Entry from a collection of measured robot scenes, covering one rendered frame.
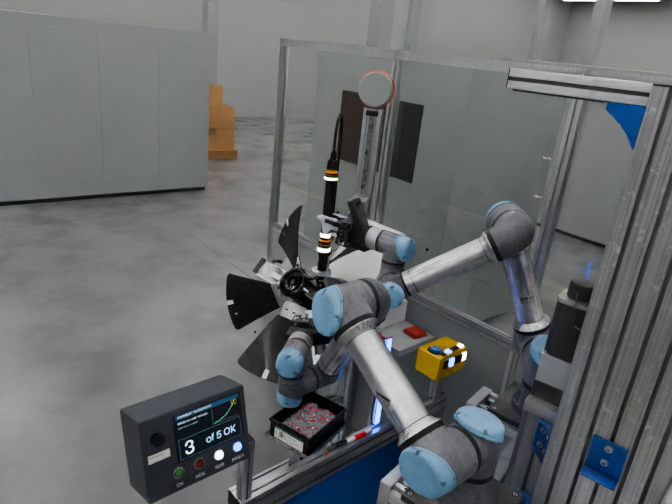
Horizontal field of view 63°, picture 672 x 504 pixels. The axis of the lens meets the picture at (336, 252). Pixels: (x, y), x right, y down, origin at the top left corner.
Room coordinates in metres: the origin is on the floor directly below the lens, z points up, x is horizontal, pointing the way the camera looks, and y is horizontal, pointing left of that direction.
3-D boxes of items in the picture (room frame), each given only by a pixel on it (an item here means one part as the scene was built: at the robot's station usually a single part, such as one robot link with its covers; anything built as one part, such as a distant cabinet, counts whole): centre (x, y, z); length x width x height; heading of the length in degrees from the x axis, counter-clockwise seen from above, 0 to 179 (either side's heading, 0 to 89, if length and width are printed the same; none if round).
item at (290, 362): (1.38, 0.09, 1.17); 0.11 x 0.08 x 0.09; 171
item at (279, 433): (1.54, 0.03, 0.84); 0.22 x 0.17 x 0.07; 148
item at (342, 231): (1.72, -0.06, 1.46); 0.12 x 0.08 x 0.09; 54
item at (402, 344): (2.26, -0.28, 0.84); 0.36 x 0.24 x 0.03; 44
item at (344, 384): (2.12, -0.11, 0.57); 0.09 x 0.04 x 1.15; 44
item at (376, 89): (2.50, -0.10, 1.88); 0.17 x 0.15 x 0.16; 44
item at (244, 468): (1.17, 0.18, 0.96); 0.03 x 0.03 x 0.20; 44
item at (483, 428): (1.07, -0.37, 1.20); 0.13 x 0.12 x 0.14; 133
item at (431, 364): (1.74, -0.42, 1.02); 0.16 x 0.10 x 0.11; 134
